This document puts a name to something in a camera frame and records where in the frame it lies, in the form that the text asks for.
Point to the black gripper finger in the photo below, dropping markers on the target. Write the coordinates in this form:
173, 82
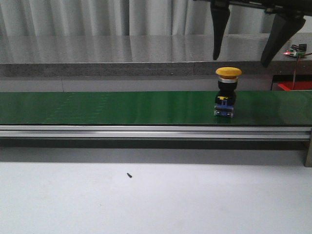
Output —
220, 15
283, 28

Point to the grey conveyor support leg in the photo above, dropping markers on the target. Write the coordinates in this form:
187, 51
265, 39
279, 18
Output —
308, 155

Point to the red plastic bin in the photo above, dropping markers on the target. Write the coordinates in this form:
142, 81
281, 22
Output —
301, 85

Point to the green conveyor belt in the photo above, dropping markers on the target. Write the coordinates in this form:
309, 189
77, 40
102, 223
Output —
153, 108

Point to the grey curtain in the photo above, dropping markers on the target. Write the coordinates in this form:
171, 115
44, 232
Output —
104, 17

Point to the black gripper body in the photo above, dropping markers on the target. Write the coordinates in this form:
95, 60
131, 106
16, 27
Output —
297, 7

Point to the grey stone back bench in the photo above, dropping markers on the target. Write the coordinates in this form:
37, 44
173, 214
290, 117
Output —
120, 56

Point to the aluminium conveyor side rail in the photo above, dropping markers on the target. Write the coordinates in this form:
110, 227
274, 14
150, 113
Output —
115, 131

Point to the small green circuit board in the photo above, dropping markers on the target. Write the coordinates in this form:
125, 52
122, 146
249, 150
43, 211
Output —
296, 51

